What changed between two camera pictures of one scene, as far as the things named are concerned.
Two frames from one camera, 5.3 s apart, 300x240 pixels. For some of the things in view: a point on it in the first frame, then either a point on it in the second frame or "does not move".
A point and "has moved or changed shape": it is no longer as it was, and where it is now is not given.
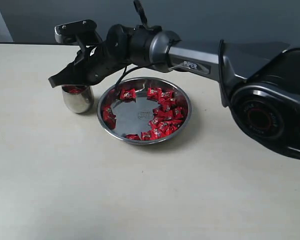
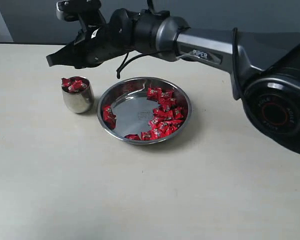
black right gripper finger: [86, 81] to [84, 64]
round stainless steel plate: [144, 110] does not move
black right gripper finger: [73, 73] to [71, 55]
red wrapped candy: [154, 93] does not move
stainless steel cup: [78, 98] does not move
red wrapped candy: [158, 131] does not move
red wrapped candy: [171, 124] does not move
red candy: [128, 95] has moved or changed shape
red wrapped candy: [109, 117] does not move
